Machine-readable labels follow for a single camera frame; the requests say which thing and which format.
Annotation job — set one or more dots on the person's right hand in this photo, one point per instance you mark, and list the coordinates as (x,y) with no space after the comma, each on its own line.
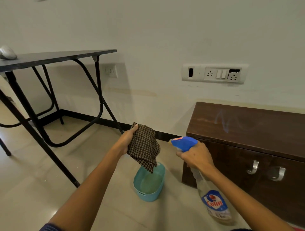
(197,156)

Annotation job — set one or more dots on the person's left hand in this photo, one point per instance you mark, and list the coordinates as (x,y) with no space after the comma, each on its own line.
(125,140)

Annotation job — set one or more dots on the person's left thumb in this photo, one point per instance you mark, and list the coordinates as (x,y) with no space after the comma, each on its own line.
(133,129)

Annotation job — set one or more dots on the person's right fingers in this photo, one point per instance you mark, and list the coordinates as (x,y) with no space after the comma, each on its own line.
(184,160)

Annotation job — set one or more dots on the brown checkered cloth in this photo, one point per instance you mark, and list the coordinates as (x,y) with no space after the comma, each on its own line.
(143,146)

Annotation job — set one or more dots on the clear spray bottle blue nozzle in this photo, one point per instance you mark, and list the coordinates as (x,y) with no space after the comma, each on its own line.
(209,190)

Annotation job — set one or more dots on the person's right forearm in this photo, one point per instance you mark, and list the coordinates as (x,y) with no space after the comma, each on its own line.
(240,202)

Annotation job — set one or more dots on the person's left forearm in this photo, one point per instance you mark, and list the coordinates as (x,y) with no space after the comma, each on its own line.
(88,190)

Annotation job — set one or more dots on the teal plastic basin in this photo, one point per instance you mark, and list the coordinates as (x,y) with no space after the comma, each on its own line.
(149,183)

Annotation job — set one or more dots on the dark brown wooden cabinet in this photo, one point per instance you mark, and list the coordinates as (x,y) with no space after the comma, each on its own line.
(247,152)

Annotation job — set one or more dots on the black folding table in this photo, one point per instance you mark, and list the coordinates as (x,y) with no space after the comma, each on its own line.
(43,95)

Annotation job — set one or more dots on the person's blue sleeve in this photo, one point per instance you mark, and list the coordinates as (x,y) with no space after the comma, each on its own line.
(50,227)

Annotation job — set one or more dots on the silver computer mouse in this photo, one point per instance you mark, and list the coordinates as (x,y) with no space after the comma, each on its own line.
(7,53)

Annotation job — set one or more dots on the small white wall socket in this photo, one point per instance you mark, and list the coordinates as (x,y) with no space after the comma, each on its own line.
(111,71)

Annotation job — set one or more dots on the white wall switchboard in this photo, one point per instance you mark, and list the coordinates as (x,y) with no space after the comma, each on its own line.
(214,73)

